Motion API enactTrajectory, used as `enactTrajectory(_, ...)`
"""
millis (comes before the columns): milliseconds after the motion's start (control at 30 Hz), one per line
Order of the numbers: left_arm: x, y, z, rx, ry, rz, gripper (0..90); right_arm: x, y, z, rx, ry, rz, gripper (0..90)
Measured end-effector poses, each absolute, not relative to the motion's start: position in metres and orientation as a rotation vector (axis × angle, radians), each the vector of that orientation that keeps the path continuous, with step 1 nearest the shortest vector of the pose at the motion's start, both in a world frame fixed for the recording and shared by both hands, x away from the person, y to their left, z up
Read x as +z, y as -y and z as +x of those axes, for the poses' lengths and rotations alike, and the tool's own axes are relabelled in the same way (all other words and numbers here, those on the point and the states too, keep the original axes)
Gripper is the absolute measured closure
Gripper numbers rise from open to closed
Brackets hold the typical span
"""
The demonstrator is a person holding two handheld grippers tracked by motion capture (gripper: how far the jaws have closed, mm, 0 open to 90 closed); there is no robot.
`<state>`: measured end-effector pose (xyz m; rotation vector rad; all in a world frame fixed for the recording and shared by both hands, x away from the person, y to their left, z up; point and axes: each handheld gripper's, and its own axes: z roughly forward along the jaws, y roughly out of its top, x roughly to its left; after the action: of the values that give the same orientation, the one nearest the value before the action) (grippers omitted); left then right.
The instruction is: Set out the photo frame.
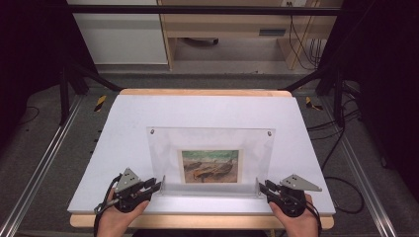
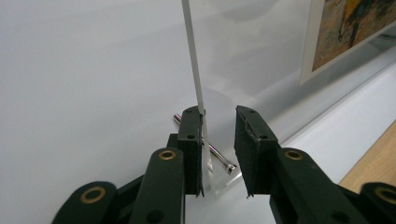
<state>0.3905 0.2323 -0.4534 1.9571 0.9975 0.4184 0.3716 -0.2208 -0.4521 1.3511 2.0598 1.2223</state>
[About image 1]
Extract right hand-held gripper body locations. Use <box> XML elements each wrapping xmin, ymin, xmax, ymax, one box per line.
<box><xmin>275</xmin><ymin>174</ymin><xmax>323</xmax><ymax>218</ymax></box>

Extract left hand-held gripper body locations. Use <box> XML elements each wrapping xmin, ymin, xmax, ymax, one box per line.
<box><xmin>113</xmin><ymin>167</ymin><xmax>152</xmax><ymax>213</ymax></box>

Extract clear acrylic photo frame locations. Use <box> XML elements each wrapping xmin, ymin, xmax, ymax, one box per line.
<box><xmin>146</xmin><ymin>126</ymin><xmax>277</xmax><ymax>198</ymax></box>

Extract person's right hand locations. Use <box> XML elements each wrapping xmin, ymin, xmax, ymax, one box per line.
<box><xmin>269</xmin><ymin>194</ymin><xmax>320</xmax><ymax>237</ymax></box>

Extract person's left hand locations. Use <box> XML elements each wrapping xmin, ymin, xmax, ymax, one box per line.
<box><xmin>97</xmin><ymin>189</ymin><xmax>150</xmax><ymax>237</ymax></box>

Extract wooden table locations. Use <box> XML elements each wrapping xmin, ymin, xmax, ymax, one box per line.
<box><xmin>69</xmin><ymin>88</ymin><xmax>335</xmax><ymax>231</ymax></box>

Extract painting print photo card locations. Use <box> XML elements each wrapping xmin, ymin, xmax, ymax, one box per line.
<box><xmin>177</xmin><ymin>148</ymin><xmax>244</xmax><ymax>186</ymax></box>

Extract yellow clamp left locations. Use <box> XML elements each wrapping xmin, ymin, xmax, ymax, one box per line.
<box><xmin>93</xmin><ymin>94</ymin><xmax>108</xmax><ymax>113</ymax></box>

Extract yellow clamp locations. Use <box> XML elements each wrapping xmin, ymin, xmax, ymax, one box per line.
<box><xmin>93</xmin><ymin>94</ymin><xmax>108</xmax><ymax>113</ymax></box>
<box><xmin>304</xmin><ymin>96</ymin><xmax>324</xmax><ymax>112</ymax></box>

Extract white table mat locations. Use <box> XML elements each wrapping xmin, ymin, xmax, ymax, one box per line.
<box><xmin>67</xmin><ymin>94</ymin><xmax>337</xmax><ymax>215</ymax></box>

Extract yellow clamp right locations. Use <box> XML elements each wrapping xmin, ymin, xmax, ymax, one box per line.
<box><xmin>304</xmin><ymin>96</ymin><xmax>324</xmax><ymax>112</ymax></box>

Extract black metal stand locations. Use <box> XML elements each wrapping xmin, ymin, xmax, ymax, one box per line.
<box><xmin>279</xmin><ymin>61</ymin><xmax>348</xmax><ymax>128</ymax></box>
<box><xmin>58</xmin><ymin>61</ymin><xmax>124</xmax><ymax>126</ymax></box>

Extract white cabinet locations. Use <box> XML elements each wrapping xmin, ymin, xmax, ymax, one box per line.
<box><xmin>66</xmin><ymin>0</ymin><xmax>169</xmax><ymax>66</ymax></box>

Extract black curtain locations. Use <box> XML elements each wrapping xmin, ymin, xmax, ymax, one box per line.
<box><xmin>0</xmin><ymin>0</ymin><xmax>99</xmax><ymax>151</ymax></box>
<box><xmin>317</xmin><ymin>0</ymin><xmax>419</xmax><ymax>200</ymax></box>

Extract grey desk label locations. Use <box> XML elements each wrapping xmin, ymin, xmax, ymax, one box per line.
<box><xmin>258</xmin><ymin>29</ymin><xmax>287</xmax><ymax>38</ymax></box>

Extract light wooden desk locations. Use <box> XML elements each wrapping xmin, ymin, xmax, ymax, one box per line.
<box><xmin>157</xmin><ymin>0</ymin><xmax>344</xmax><ymax>71</ymax></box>

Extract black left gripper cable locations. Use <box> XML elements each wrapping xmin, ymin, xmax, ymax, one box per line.
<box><xmin>93</xmin><ymin>174</ymin><xmax>124</xmax><ymax>237</ymax></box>

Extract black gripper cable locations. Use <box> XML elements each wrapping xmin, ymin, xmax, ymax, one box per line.
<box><xmin>305</xmin><ymin>176</ymin><xmax>366</xmax><ymax>237</ymax></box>
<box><xmin>93</xmin><ymin>174</ymin><xmax>124</xmax><ymax>237</ymax></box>

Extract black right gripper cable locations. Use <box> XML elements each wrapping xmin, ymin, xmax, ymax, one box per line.
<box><xmin>305</xmin><ymin>176</ymin><xmax>366</xmax><ymax>237</ymax></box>

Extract black floor cables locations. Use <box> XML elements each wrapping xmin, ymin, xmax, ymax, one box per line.
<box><xmin>305</xmin><ymin>82</ymin><xmax>364</xmax><ymax>168</ymax></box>

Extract aluminium floor rail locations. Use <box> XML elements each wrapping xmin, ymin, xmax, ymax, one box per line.
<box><xmin>0</xmin><ymin>94</ymin><xmax>85</xmax><ymax>237</ymax></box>
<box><xmin>319</xmin><ymin>95</ymin><xmax>398</xmax><ymax>237</ymax></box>

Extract thin black floor cable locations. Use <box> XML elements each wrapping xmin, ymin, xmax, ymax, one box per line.
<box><xmin>20</xmin><ymin>106</ymin><xmax>41</xmax><ymax>126</ymax></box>

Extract hanging black cables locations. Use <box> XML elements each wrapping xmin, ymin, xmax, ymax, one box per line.
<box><xmin>287</xmin><ymin>1</ymin><xmax>323</xmax><ymax>71</ymax></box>

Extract black horizontal frame bar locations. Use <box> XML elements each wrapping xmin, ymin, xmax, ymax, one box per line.
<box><xmin>66</xmin><ymin>4</ymin><xmax>342</xmax><ymax>17</ymax></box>

